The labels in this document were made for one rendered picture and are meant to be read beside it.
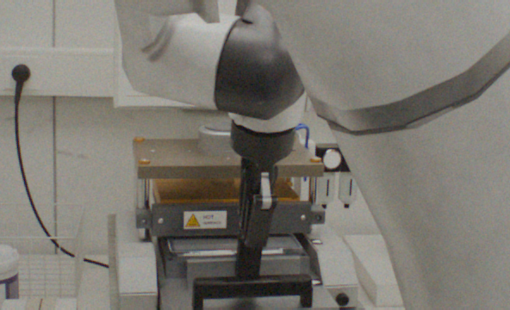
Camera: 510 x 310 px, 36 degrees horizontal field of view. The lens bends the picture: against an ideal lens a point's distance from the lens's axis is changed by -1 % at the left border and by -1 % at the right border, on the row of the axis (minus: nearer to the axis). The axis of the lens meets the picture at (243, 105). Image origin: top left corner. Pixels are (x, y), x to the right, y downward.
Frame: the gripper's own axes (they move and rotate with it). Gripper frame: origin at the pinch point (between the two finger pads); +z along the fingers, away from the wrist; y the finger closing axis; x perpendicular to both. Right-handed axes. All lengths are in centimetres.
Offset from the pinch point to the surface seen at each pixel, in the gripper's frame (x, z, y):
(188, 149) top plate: -5.8, -0.1, -24.8
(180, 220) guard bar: -7.9, 3.2, -11.3
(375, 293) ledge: 33, 38, -32
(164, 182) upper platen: -9.5, 4.5, -22.4
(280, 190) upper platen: 7.6, 2.8, -17.7
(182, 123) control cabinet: -5.6, 3.8, -39.0
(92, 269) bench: -22, 48, -53
